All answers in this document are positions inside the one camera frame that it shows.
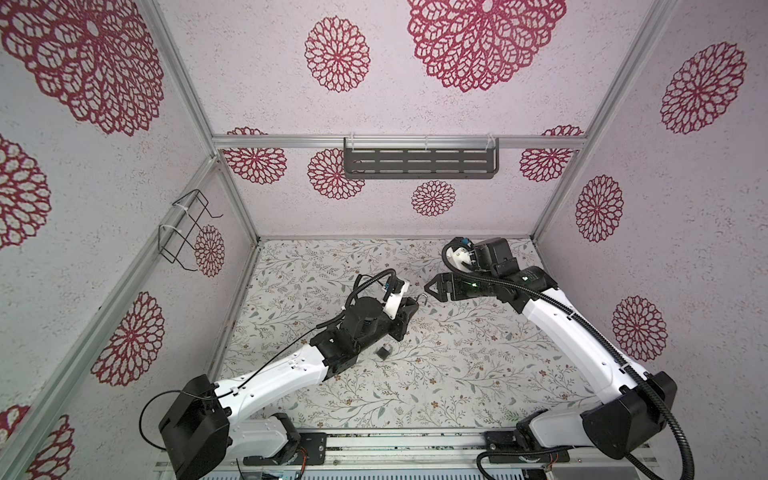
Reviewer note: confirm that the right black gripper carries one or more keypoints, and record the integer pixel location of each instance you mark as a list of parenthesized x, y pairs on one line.
[(445, 279)]

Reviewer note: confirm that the black wire wall rack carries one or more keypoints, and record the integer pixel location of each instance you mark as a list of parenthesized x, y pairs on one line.
[(192, 242)]

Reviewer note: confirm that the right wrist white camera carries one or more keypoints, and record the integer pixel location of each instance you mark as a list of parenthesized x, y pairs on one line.
[(461, 254)]

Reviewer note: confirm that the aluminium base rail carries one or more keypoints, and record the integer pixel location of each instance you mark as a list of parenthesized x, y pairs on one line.
[(392, 449)]

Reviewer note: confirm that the grey slotted wall shelf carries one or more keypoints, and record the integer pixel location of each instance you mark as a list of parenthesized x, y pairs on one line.
[(423, 163)]

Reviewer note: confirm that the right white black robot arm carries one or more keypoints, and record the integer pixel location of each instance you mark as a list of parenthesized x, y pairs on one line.
[(633, 405)]

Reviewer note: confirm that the wrist white camera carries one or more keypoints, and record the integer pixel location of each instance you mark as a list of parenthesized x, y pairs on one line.
[(461, 254), (394, 291)]

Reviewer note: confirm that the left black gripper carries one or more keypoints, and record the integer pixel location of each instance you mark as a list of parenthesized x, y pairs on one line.
[(401, 320)]

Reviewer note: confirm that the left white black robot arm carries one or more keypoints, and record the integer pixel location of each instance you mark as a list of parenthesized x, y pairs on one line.
[(209, 422)]

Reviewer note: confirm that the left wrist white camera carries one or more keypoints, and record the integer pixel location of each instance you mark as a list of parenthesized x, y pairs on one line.
[(394, 291)]

